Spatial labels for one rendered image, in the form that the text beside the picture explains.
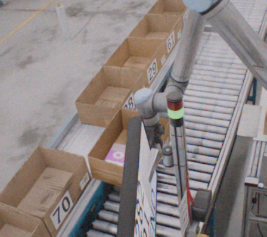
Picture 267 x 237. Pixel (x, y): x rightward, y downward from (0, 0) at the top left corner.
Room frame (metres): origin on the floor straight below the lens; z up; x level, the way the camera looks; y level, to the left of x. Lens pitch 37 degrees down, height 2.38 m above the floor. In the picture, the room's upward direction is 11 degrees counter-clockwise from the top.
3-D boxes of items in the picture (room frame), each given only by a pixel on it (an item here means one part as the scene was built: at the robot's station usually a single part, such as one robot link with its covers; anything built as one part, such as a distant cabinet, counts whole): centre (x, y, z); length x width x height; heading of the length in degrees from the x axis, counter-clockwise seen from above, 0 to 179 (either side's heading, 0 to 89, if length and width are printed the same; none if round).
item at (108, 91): (1.96, 0.10, 0.96); 0.39 x 0.29 x 0.17; 150
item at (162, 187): (1.37, -0.08, 0.72); 0.52 x 0.05 x 0.05; 59
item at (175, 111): (0.94, -0.14, 1.62); 0.05 x 0.05 x 0.06
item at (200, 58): (2.49, -0.74, 0.72); 0.52 x 0.05 x 0.05; 59
